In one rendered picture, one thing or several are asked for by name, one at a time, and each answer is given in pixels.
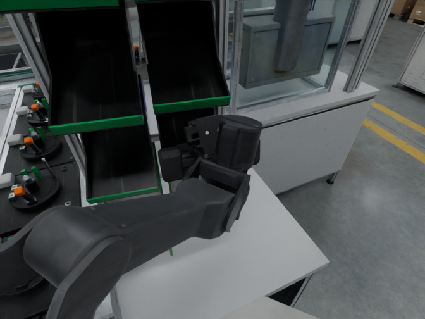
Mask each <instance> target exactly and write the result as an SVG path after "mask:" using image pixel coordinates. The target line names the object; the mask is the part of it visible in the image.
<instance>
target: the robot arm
mask: <svg viewBox="0 0 425 319"><path fill-rule="evenodd" d="M262 126H263V124H262V123H261V122H259V121H257V120H255V119H253V118H249V117H246V116H240V115H211V116H206V117H202V118H197V119H196V120H193V121H190V122H188V127H185V128H184V133H185V138H186V142H187V143H183V144H178V145H177V146H175V147H168V148H164V149H160V150H159V151H158V157H159V164H160V167H161V173H162V177H163V180H164V181H165V182H172V181H176V180H181V179H183V180H182V182H180V183H178V185H177V188H176V191H175V192H172V193H168V194H161V195H156V196H149V197H141V198H136V199H129V200H125V201H117V202H113V203H105V204H98V205H93V206H86V207H80V206H65V205H58V206H55V207H52V208H48V209H46V210H45V211H43V212H42V213H41V214H39V215H37V216H36V217H35V218H34V219H33V220H31V221H30V222H29V223H28V224H26V225H25V226H24V227H23V228H22V229H21V230H20V231H18V232H17V233H16V234H15V235H14V236H13V237H12V238H10V239H9V240H8V241H6V242H5V243H3V244H0V296H1V295H3V294H5V293H7V292H9V291H11V290H13V289H15V288H17V287H19V286H21V285H23V284H25V283H27V282H29V281H31V280H33V279H35V278H37V277H39V276H41V275H42V276H43V277H44V278H45V279H46V280H48V281H49V282H50V283H52V285H54V286H55V287H56V288H57V290H56V292H55V293H54V297H53V299H52V301H51V304H50V307H49V309H48V311H47V314H46V317H45V319H94V316H95V312H96V310H97V308H98V307H99V305H100V304H101V303H102V302H103V300H104V299H105V298H106V296H107V295H108V294H109V293H110V291H111V290H112V288H113V287H114V286H115V285H116V283H117V282H118V281H119V279H120V278H121V276H122V275H123V274H125V273H127V272H129V271H130V270H133V269H134V268H136V267H138V266H140V265H142V264H143V263H145V262H147V261H149V260H151V259H153V258H155V257H156V256H158V255H160V254H161V253H163V252H165V251H167V250H169V249H171V248H172V247H175V246H176V245H178V244H180V243H181V242H183V241H185V240H187V239H189V238H191V237H198V238H202V239H208V240H211V239H214V238H217V237H220V236H221V235H222V234H223V233H224V231H225V232H228V231H229V230H230V229H231V227H232V225H233V223H234V221H235V220H239V217H240V212H241V210H242V208H243V206H244V204H245V202H246V200H247V197H248V195H249V191H250V185H249V182H250V177H251V175H249V174H247V172H248V169H250V168H252V166H253V165H256V164H258V162H259V160H260V139H259V138H260V136H261V131H262ZM192 145H193V147H194V151H195V152H194V155H193V151H192ZM200 174H201V176H202V178H204V180H205V182H204V181H202V180H199V179H198V178H199V175H200ZM184 175H185V176H184Z"/></svg>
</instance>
